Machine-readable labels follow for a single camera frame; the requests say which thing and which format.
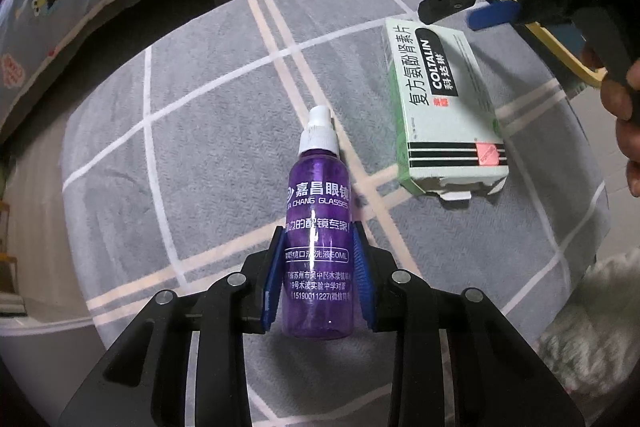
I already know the white medicine box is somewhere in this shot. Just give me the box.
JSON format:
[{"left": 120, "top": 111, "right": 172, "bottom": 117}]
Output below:
[{"left": 382, "top": 18, "right": 511, "bottom": 202}]

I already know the yellow-rimmed teal trash bin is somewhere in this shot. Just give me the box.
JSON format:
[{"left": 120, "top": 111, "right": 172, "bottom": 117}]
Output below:
[{"left": 492, "top": 0, "right": 603, "bottom": 100}]

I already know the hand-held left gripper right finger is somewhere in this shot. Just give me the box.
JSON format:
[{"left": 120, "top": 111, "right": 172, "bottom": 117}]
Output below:
[{"left": 350, "top": 222, "right": 583, "bottom": 427}]

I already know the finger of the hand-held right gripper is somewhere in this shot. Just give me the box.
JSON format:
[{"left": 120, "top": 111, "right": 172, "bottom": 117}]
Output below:
[
  {"left": 466, "top": 0, "right": 523, "bottom": 31},
  {"left": 417, "top": 0, "right": 496, "bottom": 26}
]

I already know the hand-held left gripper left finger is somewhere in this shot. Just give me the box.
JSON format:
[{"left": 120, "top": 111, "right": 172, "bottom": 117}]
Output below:
[{"left": 57, "top": 224, "right": 286, "bottom": 427}]

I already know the purple spray bottle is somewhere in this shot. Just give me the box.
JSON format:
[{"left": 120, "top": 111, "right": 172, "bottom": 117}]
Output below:
[{"left": 280, "top": 106, "right": 358, "bottom": 340}]

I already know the person's right hand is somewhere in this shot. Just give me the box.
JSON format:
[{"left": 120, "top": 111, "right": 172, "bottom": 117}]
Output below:
[{"left": 582, "top": 44, "right": 640, "bottom": 198}]

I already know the white fluffy rug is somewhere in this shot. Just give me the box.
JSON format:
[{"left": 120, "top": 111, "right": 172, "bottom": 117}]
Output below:
[{"left": 537, "top": 249, "right": 640, "bottom": 390}]

